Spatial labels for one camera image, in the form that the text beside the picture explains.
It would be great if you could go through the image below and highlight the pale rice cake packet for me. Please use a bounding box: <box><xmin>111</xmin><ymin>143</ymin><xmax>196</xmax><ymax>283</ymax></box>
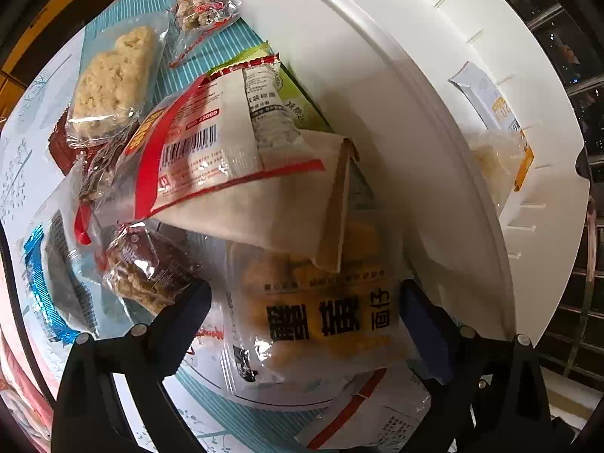
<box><xmin>66</xmin><ymin>25</ymin><xmax>164</xmax><ymax>150</ymax></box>

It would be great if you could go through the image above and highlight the white plastic bin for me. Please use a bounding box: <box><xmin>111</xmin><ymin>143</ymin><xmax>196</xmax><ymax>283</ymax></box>
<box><xmin>222</xmin><ymin>0</ymin><xmax>593</xmax><ymax>346</ymax></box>

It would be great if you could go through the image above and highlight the wooden drawer cabinet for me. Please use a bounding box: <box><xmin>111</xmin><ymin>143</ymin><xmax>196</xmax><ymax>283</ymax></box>
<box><xmin>0</xmin><ymin>0</ymin><xmax>148</xmax><ymax>119</ymax></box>

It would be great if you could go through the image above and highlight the metal window grille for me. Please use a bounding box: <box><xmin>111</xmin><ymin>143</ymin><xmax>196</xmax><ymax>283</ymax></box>
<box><xmin>481</xmin><ymin>0</ymin><xmax>604</xmax><ymax>416</ymax></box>

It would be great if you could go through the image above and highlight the dark red snack packet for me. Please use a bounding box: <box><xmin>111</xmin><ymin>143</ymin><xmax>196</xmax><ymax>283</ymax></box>
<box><xmin>47</xmin><ymin>112</ymin><xmax>97</xmax><ymax>176</ymax></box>

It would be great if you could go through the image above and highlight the yellow snack packet black print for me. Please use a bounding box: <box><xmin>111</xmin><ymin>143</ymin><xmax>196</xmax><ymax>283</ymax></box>
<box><xmin>219</xmin><ymin>217</ymin><xmax>412</xmax><ymax>410</ymax></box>

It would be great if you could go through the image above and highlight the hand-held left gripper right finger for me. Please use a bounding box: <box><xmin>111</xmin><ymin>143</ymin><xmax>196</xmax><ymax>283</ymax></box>
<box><xmin>399</xmin><ymin>279</ymin><xmax>555</xmax><ymax>453</ymax></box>

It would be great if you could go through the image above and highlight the white orange snack packet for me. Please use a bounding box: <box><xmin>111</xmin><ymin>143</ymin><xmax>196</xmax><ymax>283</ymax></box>
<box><xmin>448</xmin><ymin>62</ymin><xmax>537</xmax><ymax>192</ymax></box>

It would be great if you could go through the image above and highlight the clear rice cracker packet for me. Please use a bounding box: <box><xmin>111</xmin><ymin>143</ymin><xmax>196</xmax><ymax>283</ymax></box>
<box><xmin>467</xmin><ymin>132</ymin><xmax>525</xmax><ymax>209</ymax></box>

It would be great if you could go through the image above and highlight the brown peanut brittle packet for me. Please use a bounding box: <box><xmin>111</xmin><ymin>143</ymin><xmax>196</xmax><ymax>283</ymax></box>
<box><xmin>101</xmin><ymin>223</ymin><xmax>205</xmax><ymax>315</ymax></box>

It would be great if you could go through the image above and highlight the green snack packet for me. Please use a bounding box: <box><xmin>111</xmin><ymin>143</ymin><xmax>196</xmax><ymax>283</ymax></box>
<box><xmin>208</xmin><ymin>43</ymin><xmax>334</xmax><ymax>133</ymax></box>

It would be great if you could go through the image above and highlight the nut snack packet red label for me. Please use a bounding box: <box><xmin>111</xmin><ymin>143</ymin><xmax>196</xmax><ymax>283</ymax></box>
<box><xmin>167</xmin><ymin>0</ymin><xmax>243</xmax><ymax>68</ymax></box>

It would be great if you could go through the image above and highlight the pink blanket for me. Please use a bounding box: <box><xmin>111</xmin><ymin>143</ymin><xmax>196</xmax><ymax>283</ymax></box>
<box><xmin>0</xmin><ymin>264</ymin><xmax>55</xmax><ymax>453</ymax></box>

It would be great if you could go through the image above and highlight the white red barcode snack packet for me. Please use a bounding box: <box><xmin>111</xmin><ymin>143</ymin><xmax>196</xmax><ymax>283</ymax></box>
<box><xmin>75</xmin><ymin>57</ymin><xmax>327</xmax><ymax>246</ymax></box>

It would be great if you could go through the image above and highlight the blue-edged dark snack packet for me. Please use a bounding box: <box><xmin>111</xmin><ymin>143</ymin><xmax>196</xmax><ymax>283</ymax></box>
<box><xmin>16</xmin><ymin>184</ymin><xmax>124</xmax><ymax>346</ymax></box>

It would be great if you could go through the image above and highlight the white packet red stripe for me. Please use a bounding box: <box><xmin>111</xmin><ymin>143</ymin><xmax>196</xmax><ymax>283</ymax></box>
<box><xmin>302</xmin><ymin>363</ymin><xmax>433</xmax><ymax>438</ymax></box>

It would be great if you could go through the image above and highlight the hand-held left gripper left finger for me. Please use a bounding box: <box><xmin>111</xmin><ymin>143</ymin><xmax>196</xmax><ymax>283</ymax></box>
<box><xmin>51</xmin><ymin>282</ymin><xmax>212</xmax><ymax>453</ymax></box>

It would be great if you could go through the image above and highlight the beige paper snack bag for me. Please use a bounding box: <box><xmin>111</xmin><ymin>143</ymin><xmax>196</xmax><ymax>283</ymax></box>
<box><xmin>151</xmin><ymin>129</ymin><xmax>360</xmax><ymax>273</ymax></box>

